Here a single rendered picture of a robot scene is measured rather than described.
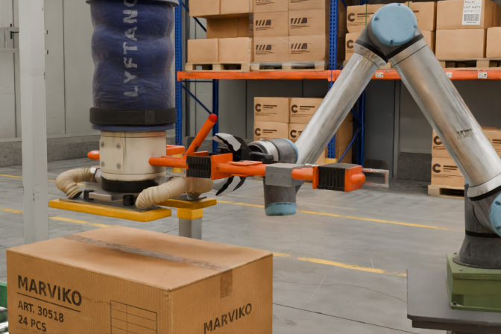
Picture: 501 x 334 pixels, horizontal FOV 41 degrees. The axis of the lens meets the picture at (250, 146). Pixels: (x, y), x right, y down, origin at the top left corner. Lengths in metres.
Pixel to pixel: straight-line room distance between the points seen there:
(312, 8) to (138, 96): 7.88
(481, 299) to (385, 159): 8.41
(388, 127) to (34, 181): 6.69
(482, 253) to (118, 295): 1.09
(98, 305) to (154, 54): 0.63
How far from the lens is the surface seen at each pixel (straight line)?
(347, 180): 1.42
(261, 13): 9.90
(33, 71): 4.70
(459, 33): 8.76
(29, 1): 4.72
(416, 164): 10.17
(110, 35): 1.72
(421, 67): 1.89
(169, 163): 1.69
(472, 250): 2.15
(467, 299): 2.08
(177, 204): 1.79
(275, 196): 1.88
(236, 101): 11.73
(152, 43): 1.72
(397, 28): 1.88
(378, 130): 10.43
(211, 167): 1.60
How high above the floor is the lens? 1.39
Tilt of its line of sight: 5 degrees down
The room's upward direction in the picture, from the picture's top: straight up
